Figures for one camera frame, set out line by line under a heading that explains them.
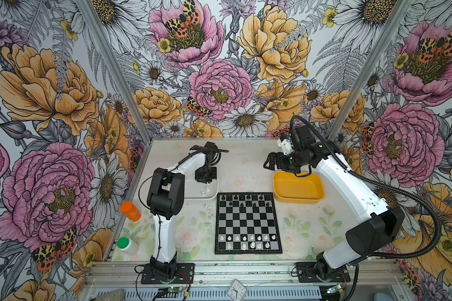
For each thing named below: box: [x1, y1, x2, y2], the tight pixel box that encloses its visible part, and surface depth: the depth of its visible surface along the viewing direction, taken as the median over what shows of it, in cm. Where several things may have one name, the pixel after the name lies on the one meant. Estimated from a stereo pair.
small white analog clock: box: [226, 279, 248, 301], surface depth 70 cm
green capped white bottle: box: [116, 237, 140, 257], surface depth 76 cm
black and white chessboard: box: [214, 191, 283, 255], surface depth 87 cm
